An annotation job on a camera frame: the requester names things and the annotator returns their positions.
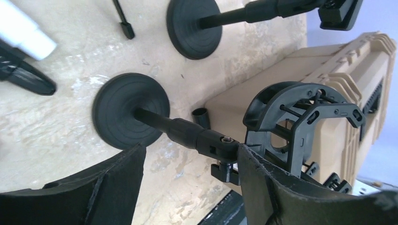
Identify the black shock mount round stand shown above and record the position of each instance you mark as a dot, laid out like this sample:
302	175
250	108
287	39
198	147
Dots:
281	122

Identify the white microphone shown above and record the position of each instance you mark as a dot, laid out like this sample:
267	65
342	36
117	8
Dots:
19	31

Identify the tan hard plastic case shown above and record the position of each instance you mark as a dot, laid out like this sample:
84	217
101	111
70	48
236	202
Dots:
361	70

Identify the black tripod shock mount stand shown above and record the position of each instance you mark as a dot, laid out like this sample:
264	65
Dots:
126	26

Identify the black round base clip stand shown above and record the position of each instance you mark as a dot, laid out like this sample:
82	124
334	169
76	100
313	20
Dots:
195	26

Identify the aluminium frame rail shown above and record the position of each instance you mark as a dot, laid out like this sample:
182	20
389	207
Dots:
367	187

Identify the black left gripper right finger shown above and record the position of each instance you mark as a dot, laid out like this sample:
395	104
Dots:
274	197

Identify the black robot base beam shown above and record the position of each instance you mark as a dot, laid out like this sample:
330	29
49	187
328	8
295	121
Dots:
229	211

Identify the black microphone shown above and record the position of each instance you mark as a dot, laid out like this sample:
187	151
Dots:
14	69

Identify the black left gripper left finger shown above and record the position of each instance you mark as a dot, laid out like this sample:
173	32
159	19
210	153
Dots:
103	194

